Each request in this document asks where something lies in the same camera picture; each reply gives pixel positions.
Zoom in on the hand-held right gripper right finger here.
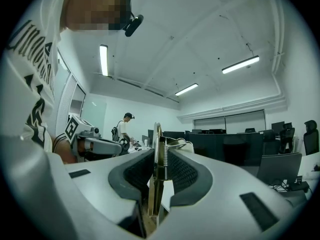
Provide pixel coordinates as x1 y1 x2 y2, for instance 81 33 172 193
159 149 309 240

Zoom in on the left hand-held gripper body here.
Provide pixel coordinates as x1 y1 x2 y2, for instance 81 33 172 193
65 113 102 161

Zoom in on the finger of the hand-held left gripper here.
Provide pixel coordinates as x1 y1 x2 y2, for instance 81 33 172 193
84 137 130 158

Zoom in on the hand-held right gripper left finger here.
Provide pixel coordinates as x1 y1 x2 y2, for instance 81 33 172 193
2 138 156 240

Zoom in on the small metal clip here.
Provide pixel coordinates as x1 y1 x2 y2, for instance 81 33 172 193
147 121 195 219

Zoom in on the person's left forearm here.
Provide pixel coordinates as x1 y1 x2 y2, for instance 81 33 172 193
53 133 77 165

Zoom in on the black wrist band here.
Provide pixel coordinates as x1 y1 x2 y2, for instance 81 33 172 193
53 133 67 150

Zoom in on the black monitor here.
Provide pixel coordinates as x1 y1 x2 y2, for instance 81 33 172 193
257 152 303 185

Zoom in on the person in white shirt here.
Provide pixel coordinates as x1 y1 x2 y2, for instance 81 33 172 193
0 0 66 158

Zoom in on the long ceiling light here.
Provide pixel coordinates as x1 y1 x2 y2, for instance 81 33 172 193
174 82 199 97
221 55 260 75
99 44 109 77

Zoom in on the black office chair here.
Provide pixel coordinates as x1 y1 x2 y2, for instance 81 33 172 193
303 119 320 156
278 122 296 155

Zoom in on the person's head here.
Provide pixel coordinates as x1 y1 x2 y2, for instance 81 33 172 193
61 0 132 34

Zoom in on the black head-mounted camera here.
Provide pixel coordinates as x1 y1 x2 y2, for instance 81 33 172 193
122 0 145 38

